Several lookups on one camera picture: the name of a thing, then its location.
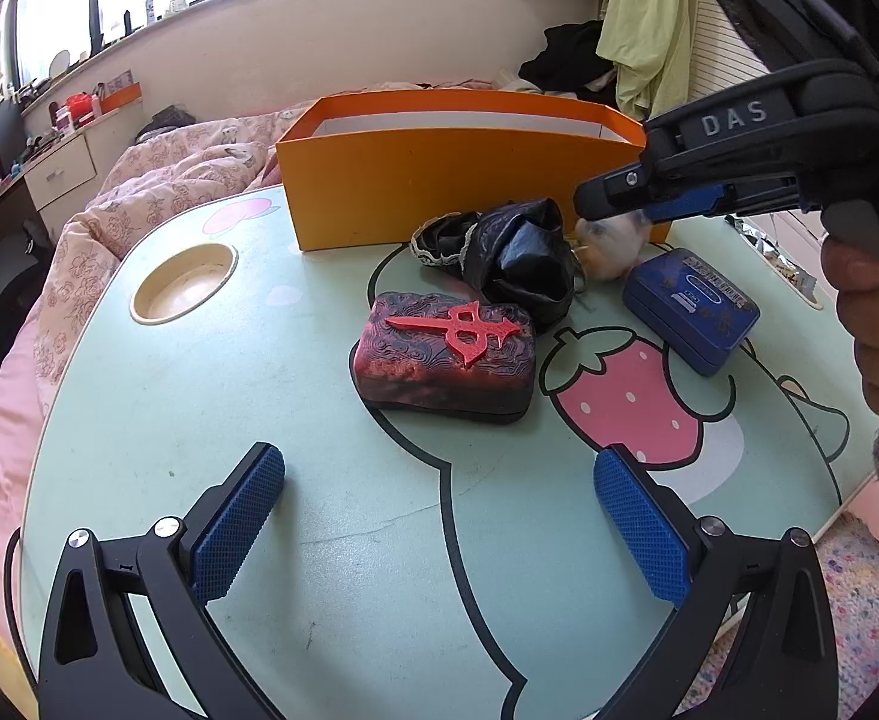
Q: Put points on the colourful speckled rug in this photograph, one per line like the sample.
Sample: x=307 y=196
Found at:
x=852 y=600

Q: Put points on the round white mirror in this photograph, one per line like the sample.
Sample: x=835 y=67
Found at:
x=60 y=64

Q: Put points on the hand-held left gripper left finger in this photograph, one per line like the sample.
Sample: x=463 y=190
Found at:
x=237 y=525

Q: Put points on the white drawer cabinet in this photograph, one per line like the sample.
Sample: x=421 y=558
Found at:
x=60 y=169

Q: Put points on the white cup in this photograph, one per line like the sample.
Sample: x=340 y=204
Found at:
x=177 y=6

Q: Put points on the green cartoon printed desktop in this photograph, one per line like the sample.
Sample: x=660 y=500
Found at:
x=184 y=405

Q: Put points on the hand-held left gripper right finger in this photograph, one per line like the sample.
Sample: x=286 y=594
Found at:
x=638 y=532

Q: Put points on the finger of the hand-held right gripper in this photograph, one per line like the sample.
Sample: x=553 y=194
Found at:
x=683 y=206
x=604 y=195

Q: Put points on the blue metal tin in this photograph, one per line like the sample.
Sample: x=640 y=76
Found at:
x=687 y=307

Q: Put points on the orange cardboard box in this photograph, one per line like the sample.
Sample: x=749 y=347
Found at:
x=439 y=180

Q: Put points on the black clothing pile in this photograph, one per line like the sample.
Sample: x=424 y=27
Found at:
x=567 y=60

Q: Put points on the white slatted radiator cover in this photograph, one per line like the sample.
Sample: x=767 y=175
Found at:
x=724 y=60

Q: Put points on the silver foil snack packet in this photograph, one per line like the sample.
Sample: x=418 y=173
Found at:
x=798 y=279
x=758 y=234

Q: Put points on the black monitor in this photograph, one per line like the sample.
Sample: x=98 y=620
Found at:
x=8 y=131

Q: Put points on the red container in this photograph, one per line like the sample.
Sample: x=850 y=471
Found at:
x=79 y=111

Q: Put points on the light green hanging garment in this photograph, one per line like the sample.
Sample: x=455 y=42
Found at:
x=649 y=22

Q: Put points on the red black carved block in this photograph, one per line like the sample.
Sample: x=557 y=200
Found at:
x=409 y=367

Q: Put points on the dark grey cloth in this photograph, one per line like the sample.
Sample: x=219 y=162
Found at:
x=168 y=122

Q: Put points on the small orange box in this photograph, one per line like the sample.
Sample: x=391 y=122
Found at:
x=120 y=99

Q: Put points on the pink floral quilt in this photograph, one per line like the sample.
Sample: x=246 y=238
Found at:
x=147 y=187

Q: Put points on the doll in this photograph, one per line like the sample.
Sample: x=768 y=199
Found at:
x=518 y=255

